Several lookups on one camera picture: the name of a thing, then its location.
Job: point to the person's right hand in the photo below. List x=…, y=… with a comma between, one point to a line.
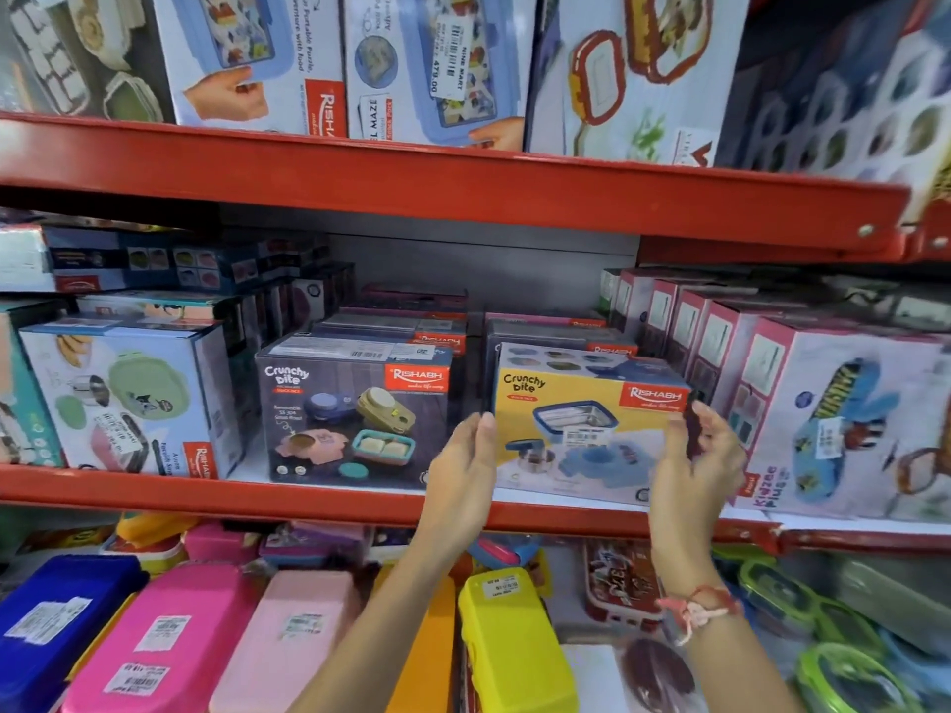
x=687, y=519

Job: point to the person's left hand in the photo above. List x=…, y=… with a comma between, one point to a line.
x=457, y=497

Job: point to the person's left fingers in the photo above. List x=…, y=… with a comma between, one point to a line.
x=475, y=445

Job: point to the person's right thumb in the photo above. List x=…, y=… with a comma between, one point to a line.
x=674, y=445

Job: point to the person's right forearm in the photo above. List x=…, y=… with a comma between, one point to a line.
x=728, y=660

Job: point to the person's left forearm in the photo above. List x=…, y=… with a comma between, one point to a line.
x=371, y=646

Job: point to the yellow lunch box carton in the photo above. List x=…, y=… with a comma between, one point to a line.
x=572, y=430

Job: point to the blue pink plastic box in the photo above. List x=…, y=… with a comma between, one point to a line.
x=505, y=550

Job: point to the row of pink white cartons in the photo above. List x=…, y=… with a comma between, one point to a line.
x=683, y=319

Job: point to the dark grey lunch box carton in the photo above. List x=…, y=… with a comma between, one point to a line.
x=349, y=415

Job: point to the stack of dark grey cartons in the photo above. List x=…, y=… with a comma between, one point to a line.
x=405, y=319

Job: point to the red white printed lunch box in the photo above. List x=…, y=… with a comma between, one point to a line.
x=620, y=582

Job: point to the pink white carton blue lunchbox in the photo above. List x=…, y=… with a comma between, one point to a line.
x=847, y=423

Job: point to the green-rimmed clear container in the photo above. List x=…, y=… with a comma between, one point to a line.
x=787, y=597
x=854, y=683

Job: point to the purple pink plastic box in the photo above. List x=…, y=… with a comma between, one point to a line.
x=312, y=545

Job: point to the orange plastic box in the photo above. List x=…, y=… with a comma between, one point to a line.
x=431, y=653

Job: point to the white carton dark red disc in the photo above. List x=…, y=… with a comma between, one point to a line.
x=639, y=679

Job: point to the red metal shelf board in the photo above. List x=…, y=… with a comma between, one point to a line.
x=223, y=498
x=446, y=189

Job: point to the light pink plastic box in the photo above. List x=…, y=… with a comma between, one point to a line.
x=290, y=638

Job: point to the clear plastic container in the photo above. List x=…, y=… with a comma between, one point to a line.
x=899, y=601

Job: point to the magenta plastic box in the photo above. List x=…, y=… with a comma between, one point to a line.
x=219, y=543

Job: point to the small yellow plastic box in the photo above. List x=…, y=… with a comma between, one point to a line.
x=152, y=527

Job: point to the white carton green lunch box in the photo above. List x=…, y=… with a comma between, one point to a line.
x=126, y=393

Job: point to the light blue flat carton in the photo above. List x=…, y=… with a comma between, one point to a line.
x=148, y=308

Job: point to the hot pink plastic box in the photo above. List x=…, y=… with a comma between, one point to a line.
x=163, y=638

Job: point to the white carton red-rimmed containers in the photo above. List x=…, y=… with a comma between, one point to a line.
x=639, y=74

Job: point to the stack of dark blue cartons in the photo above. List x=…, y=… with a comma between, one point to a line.
x=148, y=259

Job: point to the white blue lunch box carton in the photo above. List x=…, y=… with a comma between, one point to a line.
x=438, y=66
x=245, y=51

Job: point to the blue white moulded tray pack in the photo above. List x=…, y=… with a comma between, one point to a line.
x=847, y=96

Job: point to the teal carton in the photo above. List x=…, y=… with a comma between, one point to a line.
x=22, y=393

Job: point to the grey carton white containers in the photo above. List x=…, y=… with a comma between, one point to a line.
x=74, y=51

